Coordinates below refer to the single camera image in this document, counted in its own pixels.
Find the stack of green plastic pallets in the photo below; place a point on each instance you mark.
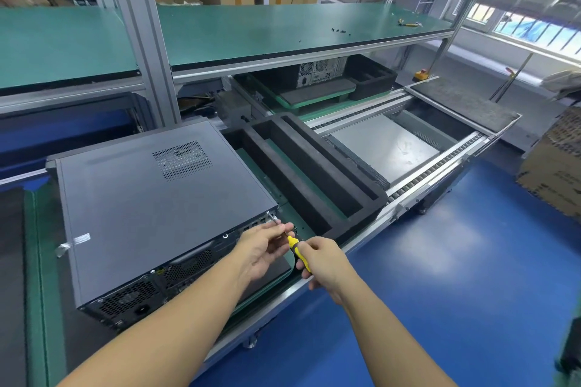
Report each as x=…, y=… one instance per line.
x=572, y=346

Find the dark grey computer case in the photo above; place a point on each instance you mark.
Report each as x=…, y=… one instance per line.
x=154, y=201

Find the person's left hand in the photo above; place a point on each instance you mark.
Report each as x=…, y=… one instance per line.
x=259, y=251

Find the slim aluminium frame post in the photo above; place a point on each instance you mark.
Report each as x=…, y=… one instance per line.
x=463, y=10

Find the aluminium conveyor frame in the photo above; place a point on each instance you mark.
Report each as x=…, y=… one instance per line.
x=263, y=320

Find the yellow push button box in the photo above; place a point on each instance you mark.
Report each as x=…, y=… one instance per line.
x=420, y=75

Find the person's right forearm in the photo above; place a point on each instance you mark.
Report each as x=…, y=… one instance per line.
x=399, y=346

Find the distant computer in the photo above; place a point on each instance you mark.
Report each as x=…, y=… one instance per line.
x=319, y=72

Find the thick aluminium frame post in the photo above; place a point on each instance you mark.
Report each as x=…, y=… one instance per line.
x=141, y=46

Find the grey padded green pallet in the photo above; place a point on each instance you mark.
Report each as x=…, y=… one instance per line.
x=463, y=106

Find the person's left forearm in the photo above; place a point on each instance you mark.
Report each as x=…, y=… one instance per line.
x=154, y=337

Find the long green workbench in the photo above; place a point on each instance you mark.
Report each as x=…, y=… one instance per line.
x=290, y=33

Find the green pallet dark mat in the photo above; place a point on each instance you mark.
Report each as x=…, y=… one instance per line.
x=318, y=94

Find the large brown cardboard carton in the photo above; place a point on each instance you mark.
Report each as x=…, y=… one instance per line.
x=554, y=169

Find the grey metal conveyor plate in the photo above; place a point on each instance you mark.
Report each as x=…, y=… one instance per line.
x=390, y=146

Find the scattered small black screws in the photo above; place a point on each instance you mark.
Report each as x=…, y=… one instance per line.
x=340, y=31

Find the person's right hand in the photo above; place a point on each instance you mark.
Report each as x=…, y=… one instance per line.
x=325, y=266

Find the small yellowish hand tool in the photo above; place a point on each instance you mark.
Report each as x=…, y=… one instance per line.
x=408, y=23

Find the black divided foam tray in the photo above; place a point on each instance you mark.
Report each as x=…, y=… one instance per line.
x=368, y=205

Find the blue plastic crate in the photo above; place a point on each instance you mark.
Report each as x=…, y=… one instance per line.
x=63, y=137

